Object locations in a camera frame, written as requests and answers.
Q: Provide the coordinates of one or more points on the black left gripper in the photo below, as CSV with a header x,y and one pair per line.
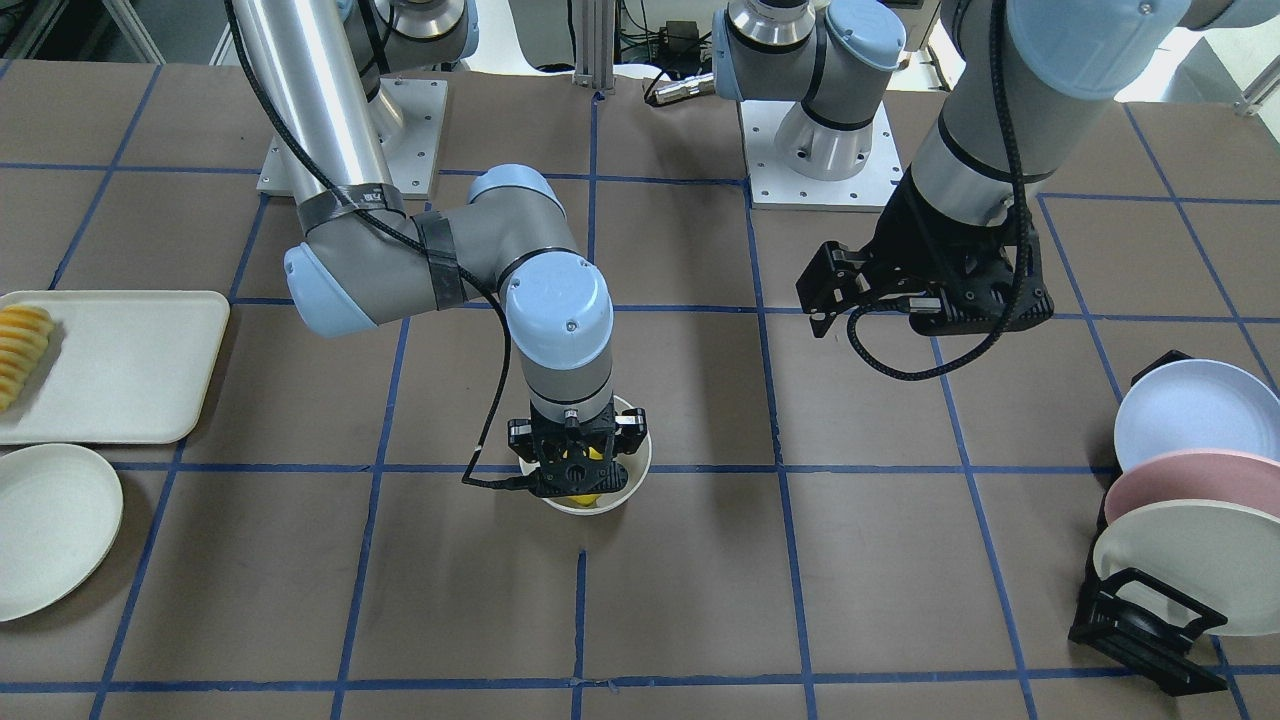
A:
x,y
908,240

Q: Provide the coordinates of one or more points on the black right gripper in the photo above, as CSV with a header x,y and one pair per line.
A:
x,y
520,436

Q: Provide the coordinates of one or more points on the white ceramic bowl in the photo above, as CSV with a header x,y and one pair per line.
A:
x,y
630,470

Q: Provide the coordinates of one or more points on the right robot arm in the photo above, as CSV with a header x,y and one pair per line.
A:
x,y
365,261

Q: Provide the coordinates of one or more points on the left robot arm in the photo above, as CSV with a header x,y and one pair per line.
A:
x,y
1038,75

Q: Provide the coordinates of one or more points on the light blue plate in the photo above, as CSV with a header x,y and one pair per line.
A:
x,y
1194,404

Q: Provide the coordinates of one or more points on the pink plate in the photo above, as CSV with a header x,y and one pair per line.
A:
x,y
1213,474

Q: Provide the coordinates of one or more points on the black dish rack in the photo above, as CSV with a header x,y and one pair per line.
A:
x,y
1145,624

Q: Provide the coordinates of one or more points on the white rectangular tray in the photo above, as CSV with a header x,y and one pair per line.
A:
x,y
124,367

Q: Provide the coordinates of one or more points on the cream plate in rack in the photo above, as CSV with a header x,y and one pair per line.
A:
x,y
1221,554

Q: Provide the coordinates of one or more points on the cream round plate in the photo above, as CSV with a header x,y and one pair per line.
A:
x,y
61,508

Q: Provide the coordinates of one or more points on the sliced orange toy food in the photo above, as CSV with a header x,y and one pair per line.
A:
x,y
25,337

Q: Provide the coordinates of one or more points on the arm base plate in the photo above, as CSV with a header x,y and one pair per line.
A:
x,y
408,115
796,164

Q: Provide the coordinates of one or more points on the aluminium frame post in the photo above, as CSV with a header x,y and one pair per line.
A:
x,y
594,31

